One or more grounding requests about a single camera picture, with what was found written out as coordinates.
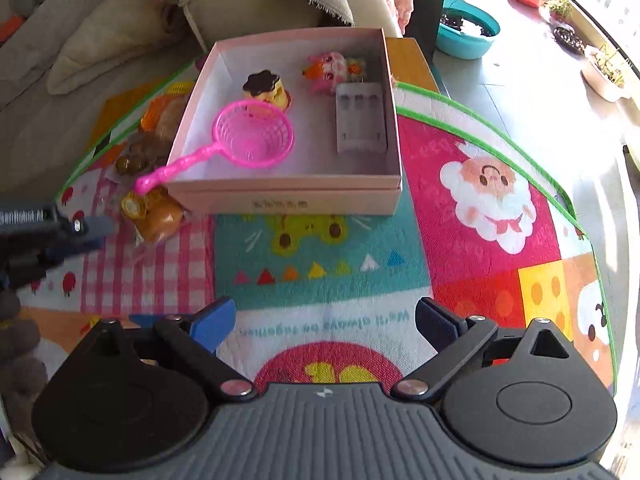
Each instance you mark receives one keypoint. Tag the dark pillar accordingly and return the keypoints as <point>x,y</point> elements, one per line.
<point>430,0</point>

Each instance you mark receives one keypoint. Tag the orange plush toy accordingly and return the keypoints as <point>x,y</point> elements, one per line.
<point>10,28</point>

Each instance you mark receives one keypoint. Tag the teal basin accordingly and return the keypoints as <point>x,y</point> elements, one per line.
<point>465,46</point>

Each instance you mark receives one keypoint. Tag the chocolate pudding toy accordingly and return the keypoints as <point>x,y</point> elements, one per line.
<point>262,87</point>

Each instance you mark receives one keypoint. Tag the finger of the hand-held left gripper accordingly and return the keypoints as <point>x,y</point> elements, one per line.
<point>85,227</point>
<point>40,265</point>

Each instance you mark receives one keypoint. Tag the window frame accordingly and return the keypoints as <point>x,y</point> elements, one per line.
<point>607,20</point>

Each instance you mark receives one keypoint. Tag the bread packet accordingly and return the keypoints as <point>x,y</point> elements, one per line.
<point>160,217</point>

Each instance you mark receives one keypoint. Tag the beige folded blanket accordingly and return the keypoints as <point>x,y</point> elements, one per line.
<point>100,50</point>

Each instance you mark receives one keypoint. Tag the grey bed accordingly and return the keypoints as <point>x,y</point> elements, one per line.
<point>40,90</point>

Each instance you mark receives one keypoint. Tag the small green plant pot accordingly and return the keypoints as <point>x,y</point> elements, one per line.
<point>557,10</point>

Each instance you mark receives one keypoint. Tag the colourful cartoon play mat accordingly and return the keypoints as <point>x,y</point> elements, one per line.
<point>475,270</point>

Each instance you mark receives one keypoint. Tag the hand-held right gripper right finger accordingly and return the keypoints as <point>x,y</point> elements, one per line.
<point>435,321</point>

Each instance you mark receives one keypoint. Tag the pink fox toy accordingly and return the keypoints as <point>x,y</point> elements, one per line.
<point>325,72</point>

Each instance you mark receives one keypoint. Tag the orange snack packet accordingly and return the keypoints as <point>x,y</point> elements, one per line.
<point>160,112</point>

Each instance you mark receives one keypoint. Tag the wooden stool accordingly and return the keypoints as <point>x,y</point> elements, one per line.
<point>410,65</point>

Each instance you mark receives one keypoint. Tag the person's left hand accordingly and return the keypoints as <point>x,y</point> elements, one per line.
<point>20,360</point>

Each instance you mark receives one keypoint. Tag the pink toy strainer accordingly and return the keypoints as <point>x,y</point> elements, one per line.
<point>252,135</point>

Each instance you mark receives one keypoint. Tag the dark plant pot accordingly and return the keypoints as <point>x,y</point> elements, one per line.
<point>570,40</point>

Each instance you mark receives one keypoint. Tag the pink cardboard box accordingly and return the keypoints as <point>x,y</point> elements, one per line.
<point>300,197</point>

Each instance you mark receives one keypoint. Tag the beige cushion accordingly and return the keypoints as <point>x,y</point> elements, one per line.
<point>260,5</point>

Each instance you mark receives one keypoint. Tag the white plastic tray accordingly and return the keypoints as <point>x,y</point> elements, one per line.
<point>360,120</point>

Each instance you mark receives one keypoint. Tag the gold chocolate coins packet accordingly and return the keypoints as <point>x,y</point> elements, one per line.
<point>135,157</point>

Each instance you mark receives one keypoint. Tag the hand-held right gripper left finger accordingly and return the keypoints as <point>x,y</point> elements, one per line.
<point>215,322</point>

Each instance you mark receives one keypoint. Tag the white planter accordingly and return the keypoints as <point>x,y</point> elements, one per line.
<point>605,82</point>

